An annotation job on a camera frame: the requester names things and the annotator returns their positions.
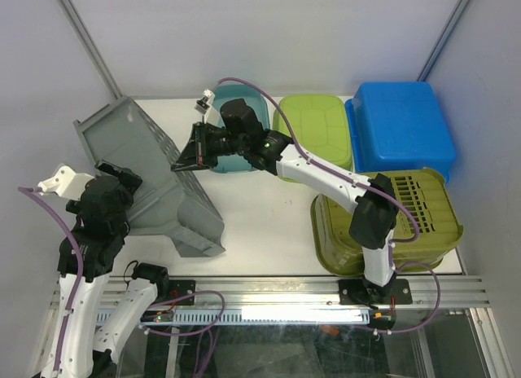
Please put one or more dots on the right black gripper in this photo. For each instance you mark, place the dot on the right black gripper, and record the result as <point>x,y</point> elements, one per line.
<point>194,156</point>

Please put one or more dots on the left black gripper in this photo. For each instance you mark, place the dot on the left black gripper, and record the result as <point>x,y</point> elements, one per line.
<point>133,182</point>

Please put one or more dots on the grey plastic tray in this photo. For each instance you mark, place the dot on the grey plastic tray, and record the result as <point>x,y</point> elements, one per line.
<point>174,205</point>

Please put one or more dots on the teal plastic tub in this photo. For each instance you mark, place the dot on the teal plastic tub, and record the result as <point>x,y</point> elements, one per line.
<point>256,102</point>

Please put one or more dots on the lime green plastic tub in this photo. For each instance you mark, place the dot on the lime green plastic tub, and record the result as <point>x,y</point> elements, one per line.
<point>320,124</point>

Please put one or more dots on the large blue plastic container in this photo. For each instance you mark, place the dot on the large blue plastic container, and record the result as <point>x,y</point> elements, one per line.
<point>399,126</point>

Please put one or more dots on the olive green slotted basket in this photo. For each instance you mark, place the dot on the olive green slotted basket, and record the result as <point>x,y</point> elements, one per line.
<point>422,192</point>

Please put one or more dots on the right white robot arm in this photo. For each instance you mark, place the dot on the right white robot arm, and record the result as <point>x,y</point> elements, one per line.
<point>370,201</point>

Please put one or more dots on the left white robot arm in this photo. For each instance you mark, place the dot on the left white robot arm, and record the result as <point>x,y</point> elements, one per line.
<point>78,348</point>

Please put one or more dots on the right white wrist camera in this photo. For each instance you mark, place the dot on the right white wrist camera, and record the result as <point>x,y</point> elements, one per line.
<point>204,106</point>

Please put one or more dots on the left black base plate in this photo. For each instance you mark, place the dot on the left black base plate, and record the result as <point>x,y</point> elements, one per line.
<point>178,288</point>

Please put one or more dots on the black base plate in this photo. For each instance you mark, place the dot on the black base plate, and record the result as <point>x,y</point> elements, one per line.
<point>356,291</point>
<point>178,288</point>

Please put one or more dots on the left aluminium corner post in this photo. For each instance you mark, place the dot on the left aluminium corner post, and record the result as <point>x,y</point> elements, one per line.
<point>74,18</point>

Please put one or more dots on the aluminium corner post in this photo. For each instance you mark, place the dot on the aluminium corner post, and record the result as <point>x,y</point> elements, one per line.
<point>74,18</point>
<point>455,17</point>

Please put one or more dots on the white slotted cable duct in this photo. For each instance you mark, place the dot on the white slotted cable duct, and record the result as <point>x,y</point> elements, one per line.
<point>261,316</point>

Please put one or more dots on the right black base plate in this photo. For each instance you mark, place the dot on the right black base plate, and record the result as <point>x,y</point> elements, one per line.
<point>356,291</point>

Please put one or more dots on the aluminium front rail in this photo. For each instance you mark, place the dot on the aluminium front rail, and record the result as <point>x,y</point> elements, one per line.
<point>456,291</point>

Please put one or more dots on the right aluminium corner post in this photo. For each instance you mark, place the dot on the right aluminium corner post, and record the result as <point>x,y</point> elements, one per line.
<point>455,17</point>

